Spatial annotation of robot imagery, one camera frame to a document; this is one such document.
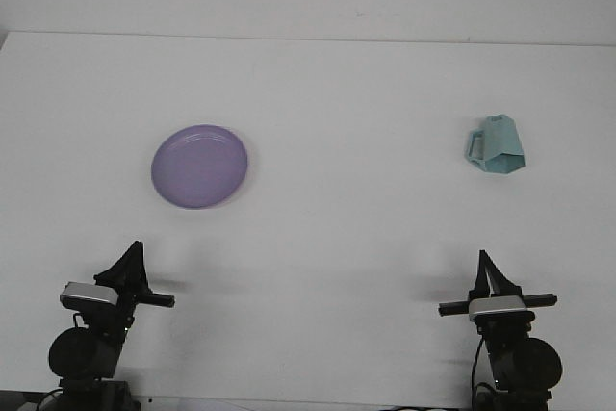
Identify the pale blue hexagonal cup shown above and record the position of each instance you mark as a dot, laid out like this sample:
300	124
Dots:
503	141

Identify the pale purple round plate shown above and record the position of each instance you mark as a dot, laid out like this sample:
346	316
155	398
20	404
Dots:
199	168

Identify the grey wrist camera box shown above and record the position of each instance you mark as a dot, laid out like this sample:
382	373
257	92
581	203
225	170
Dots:
495	306
89	293

